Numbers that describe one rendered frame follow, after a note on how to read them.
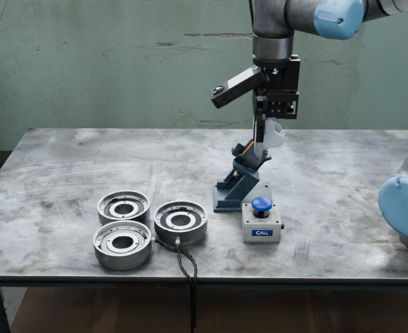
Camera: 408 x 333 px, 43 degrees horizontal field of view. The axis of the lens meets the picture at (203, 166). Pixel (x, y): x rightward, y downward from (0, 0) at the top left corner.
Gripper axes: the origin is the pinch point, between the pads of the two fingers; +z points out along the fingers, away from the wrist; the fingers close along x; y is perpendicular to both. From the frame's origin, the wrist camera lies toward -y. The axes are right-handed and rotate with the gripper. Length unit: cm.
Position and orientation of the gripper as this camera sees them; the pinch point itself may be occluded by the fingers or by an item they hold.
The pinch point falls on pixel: (255, 150)
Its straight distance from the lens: 108.6
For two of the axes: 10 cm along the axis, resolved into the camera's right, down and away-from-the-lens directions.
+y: 10.0, 0.0, 0.0
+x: 0.0, -5.0, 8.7
